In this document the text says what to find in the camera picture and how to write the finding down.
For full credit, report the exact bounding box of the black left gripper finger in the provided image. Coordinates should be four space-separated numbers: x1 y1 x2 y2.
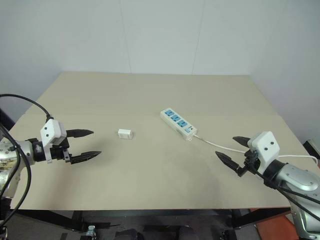
70 150 102 165
65 128 95 139

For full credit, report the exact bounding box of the small white plug adapter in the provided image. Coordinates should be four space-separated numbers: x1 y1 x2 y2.
116 128 134 140

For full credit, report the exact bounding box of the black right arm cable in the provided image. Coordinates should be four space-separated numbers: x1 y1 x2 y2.
254 171 320 240

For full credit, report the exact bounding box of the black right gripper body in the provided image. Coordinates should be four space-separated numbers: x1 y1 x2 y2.
236 147 261 178

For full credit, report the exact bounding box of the black metal table frame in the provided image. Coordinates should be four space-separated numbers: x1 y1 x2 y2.
9 206 292 240

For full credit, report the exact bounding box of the black box with silver edge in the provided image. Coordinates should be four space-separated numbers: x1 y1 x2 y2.
302 139 320 161

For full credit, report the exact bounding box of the orange floor mat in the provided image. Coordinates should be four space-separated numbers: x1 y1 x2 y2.
254 211 302 240

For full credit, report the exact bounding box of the white power strip cord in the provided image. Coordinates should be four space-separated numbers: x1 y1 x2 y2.
193 133 320 166

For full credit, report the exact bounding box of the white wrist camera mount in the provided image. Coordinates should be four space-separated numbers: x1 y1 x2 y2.
39 118 68 164
247 130 281 174

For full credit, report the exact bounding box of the white power strip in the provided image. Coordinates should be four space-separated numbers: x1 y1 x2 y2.
159 108 198 141

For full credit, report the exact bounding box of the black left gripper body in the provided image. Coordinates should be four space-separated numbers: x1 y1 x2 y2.
48 136 73 164

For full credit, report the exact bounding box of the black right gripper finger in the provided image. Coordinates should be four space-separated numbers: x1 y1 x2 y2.
215 150 241 173
232 136 251 151

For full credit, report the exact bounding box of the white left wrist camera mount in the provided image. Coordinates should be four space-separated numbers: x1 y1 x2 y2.
39 118 68 164

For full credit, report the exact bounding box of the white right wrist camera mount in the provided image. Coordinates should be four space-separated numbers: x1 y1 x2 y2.
247 130 281 174

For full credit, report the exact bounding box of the small silver caster bracket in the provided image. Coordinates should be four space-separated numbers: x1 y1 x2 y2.
84 224 97 238

